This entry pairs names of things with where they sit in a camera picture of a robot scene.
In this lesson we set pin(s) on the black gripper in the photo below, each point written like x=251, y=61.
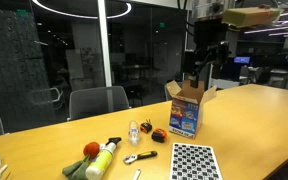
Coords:
x=216, y=54

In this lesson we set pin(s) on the white and yellow spray bottle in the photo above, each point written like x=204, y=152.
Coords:
x=100, y=163

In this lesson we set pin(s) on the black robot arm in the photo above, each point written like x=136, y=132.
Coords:
x=209, y=33

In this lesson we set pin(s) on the open printed cardboard box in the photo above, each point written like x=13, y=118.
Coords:
x=186, y=114

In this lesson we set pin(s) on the clear plastic water bottle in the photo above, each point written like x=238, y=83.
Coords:
x=134, y=133

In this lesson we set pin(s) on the yellow foam pad on robot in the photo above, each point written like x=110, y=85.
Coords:
x=245, y=17

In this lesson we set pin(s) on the large orange black tape measure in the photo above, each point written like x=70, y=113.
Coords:
x=159, y=135

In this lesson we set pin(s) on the small black orange tape measure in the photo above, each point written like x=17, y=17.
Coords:
x=146, y=127

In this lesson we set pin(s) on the black white calibration board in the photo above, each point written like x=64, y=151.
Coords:
x=193, y=162

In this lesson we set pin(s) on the grey office chair middle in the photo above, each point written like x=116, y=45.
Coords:
x=96, y=101

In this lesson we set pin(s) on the silver flat wrench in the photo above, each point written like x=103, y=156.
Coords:
x=137, y=174

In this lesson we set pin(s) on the adjustable wrench yellow black handle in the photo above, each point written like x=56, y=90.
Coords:
x=133, y=157

